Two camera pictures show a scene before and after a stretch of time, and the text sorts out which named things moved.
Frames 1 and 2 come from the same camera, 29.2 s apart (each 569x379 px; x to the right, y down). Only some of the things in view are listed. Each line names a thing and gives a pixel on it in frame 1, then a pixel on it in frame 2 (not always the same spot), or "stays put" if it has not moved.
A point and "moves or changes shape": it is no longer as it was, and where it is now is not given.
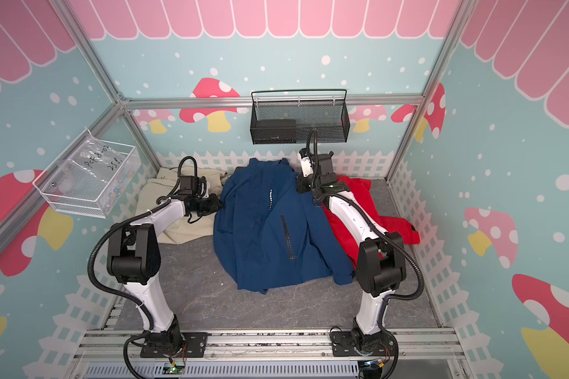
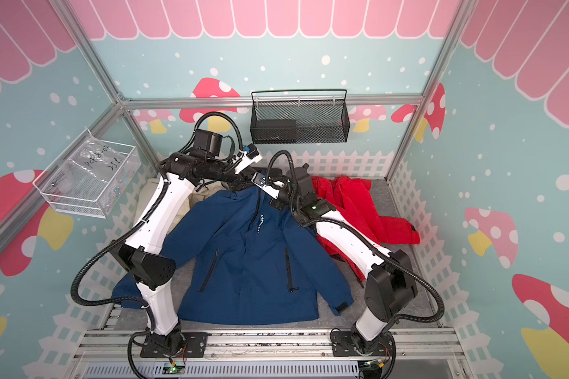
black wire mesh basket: [286, 116] stays put
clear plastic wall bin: [91, 178] stays put
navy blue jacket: [267, 234] moves or changes shape
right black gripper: [300, 183] to [276, 204]
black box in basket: [275, 131] stays put
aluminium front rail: [420, 354] stays put
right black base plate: [342, 345] stays put
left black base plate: [194, 345] stays put
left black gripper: [213, 204] to [241, 179]
